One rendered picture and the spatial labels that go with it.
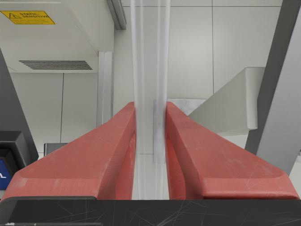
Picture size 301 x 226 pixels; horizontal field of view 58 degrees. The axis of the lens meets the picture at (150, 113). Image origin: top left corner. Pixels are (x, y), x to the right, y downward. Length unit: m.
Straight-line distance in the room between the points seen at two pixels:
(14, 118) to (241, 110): 0.25
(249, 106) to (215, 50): 0.89
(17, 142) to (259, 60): 1.02
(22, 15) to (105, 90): 0.28
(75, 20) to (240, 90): 0.43
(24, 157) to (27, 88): 0.90
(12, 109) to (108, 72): 0.46
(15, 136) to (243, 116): 0.22
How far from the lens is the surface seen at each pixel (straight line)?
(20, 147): 0.31
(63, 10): 0.59
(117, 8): 1.00
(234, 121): 0.31
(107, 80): 0.78
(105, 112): 0.76
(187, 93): 1.09
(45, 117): 1.15
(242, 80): 0.28
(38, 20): 0.65
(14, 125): 0.36
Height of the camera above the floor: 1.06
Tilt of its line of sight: 84 degrees down
